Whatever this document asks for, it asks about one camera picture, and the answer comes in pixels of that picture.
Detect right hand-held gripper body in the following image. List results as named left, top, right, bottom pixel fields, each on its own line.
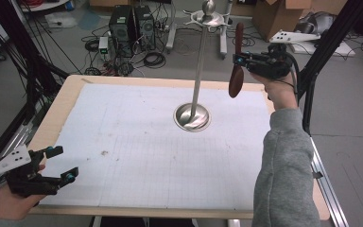
left=249, top=30, right=322, bottom=80

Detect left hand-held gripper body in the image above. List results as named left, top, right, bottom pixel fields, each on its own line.
left=0, top=144, right=61, bottom=199

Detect brown wooden spoon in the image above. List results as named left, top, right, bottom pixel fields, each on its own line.
left=228, top=22, right=246, bottom=99

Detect steel utensil stand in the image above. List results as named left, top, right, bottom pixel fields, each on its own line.
left=173, top=0, right=231, bottom=132

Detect person's left hand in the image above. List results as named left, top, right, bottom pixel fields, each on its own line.
left=0, top=183, right=47, bottom=221

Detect person's right hand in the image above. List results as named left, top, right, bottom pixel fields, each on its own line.
left=257, top=70, right=299, bottom=112

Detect grey metal stand legs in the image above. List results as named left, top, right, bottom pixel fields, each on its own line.
left=165, top=0, right=234, bottom=61

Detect large cardboard box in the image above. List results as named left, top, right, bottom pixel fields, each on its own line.
left=252, top=0, right=313, bottom=43

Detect white flat board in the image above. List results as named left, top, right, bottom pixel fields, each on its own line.
left=287, top=39, right=357, bottom=58

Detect grey rounded appliance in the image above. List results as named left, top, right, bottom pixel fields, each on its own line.
left=296, top=11, right=337, bottom=36

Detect white grid mat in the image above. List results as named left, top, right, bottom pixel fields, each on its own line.
left=39, top=82, right=273, bottom=212

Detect black computer tower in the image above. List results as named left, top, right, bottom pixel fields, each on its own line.
left=108, top=5, right=136, bottom=59
left=134, top=5, right=156, bottom=51

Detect small white device green display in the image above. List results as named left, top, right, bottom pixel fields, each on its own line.
left=97, top=36, right=111, bottom=61

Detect white round table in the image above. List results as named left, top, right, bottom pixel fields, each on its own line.
left=18, top=0, right=70, bottom=13

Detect thin black cable coil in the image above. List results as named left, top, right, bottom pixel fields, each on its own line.
left=232, top=36, right=256, bottom=47

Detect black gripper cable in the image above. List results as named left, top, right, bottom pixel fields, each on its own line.
left=283, top=51, right=301, bottom=96

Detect aluminium rail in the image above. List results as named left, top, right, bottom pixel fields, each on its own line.
left=0, top=103, right=45, bottom=190
left=285, top=102, right=349, bottom=227

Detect black metal frame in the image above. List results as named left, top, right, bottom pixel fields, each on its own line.
left=277, top=0, right=363, bottom=135
left=0, top=0, right=70, bottom=178

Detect thick black cable coil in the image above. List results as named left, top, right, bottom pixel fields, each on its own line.
left=143, top=51, right=167, bottom=69

